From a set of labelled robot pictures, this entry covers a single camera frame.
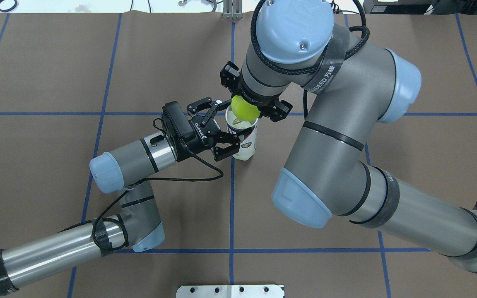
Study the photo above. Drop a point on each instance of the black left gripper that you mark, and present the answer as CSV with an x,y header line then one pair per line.
x,y
200,133

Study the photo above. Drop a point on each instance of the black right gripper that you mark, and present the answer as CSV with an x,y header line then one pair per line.
x,y
279,109

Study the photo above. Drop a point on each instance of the yellow tennis ball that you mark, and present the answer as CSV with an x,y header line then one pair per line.
x,y
244,110

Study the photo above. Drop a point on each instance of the clear Wilson tennis ball can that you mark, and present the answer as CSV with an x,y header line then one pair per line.
x,y
248,140

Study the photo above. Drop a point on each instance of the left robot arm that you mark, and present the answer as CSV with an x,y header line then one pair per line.
x,y
45,186

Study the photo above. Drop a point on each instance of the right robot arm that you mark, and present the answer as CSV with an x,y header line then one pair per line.
x,y
357,85

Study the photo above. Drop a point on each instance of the black device on desk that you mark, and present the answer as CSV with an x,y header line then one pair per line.
x,y
396,6

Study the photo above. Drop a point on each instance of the blue tape roll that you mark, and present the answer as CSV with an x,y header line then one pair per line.
x,y
7,6

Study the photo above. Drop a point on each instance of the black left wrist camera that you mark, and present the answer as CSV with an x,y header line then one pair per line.
x,y
176,125

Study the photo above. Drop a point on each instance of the aluminium frame post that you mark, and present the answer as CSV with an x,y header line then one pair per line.
x,y
232,9

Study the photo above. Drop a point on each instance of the white metal base plate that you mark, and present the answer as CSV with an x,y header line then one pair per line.
x,y
231,291

